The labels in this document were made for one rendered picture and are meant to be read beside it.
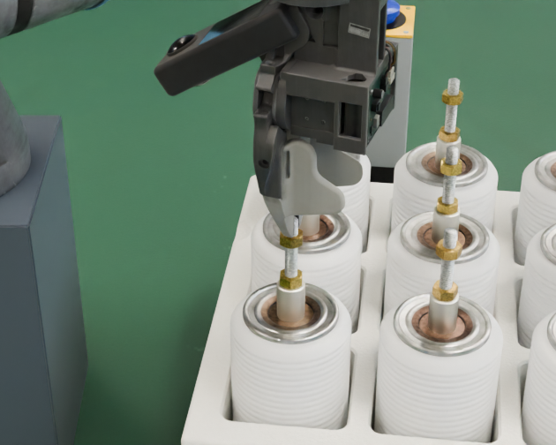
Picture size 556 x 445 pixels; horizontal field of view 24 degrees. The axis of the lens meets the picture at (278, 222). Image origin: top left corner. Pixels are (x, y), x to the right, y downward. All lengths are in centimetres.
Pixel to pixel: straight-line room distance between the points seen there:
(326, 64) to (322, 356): 24
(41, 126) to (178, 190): 47
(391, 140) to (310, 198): 44
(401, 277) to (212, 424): 20
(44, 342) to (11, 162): 16
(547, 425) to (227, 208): 67
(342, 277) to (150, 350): 34
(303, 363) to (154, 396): 36
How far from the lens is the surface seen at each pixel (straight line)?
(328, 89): 85
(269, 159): 88
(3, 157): 108
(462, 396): 100
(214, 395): 104
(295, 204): 92
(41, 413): 117
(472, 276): 107
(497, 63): 194
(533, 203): 119
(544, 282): 109
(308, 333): 99
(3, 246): 106
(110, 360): 136
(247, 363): 100
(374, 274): 117
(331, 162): 94
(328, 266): 107
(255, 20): 86
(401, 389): 100
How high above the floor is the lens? 88
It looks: 34 degrees down
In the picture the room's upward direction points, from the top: straight up
